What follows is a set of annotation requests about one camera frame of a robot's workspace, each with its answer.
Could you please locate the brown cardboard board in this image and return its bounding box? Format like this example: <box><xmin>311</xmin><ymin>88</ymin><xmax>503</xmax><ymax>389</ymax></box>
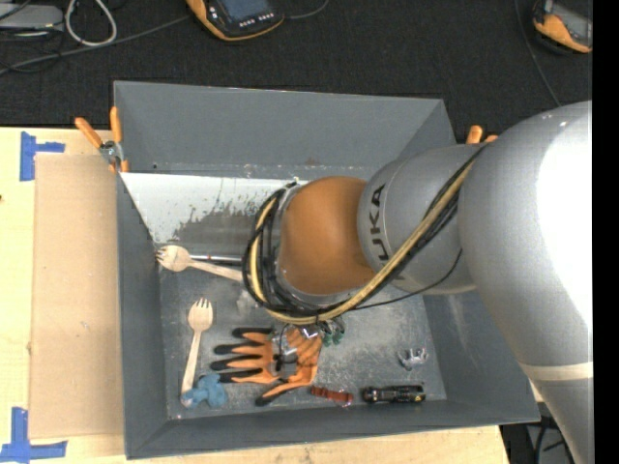
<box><xmin>27</xmin><ymin>152</ymin><xmax>128</xmax><ymax>440</ymax></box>

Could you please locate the red-brown small tool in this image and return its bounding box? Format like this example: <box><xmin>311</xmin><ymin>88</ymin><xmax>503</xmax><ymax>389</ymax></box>
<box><xmin>309</xmin><ymin>385</ymin><xmax>355</xmax><ymax>408</ymax></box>

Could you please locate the small grey toy animal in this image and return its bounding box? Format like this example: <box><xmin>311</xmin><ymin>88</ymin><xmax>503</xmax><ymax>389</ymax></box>
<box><xmin>397</xmin><ymin>347</ymin><xmax>430</xmax><ymax>371</ymax></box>

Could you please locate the black cylindrical tool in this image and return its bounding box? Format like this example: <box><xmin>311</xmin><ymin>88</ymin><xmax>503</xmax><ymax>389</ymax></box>
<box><xmin>362</xmin><ymin>385</ymin><xmax>427</xmax><ymax>405</ymax></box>

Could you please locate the blue crumpled cloth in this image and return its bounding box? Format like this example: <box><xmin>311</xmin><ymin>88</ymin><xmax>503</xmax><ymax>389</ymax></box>
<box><xmin>179</xmin><ymin>373</ymin><xmax>229</xmax><ymax>410</ymax></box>

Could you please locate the grey metal bin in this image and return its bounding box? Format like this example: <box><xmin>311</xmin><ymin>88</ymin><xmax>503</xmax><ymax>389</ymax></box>
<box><xmin>113</xmin><ymin>80</ymin><xmax>542</xmax><ymax>459</ymax></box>

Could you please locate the wooden spork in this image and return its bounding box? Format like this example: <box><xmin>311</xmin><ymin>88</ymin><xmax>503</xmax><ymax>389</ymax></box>
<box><xmin>180</xmin><ymin>298</ymin><xmax>215</xmax><ymax>397</ymax></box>
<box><xmin>155</xmin><ymin>244</ymin><xmax>246</xmax><ymax>282</ymax></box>

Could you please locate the orange and black work glove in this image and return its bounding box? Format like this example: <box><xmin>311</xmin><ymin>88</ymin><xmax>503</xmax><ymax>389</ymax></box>
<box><xmin>210</xmin><ymin>326</ymin><xmax>324</xmax><ymax>408</ymax></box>

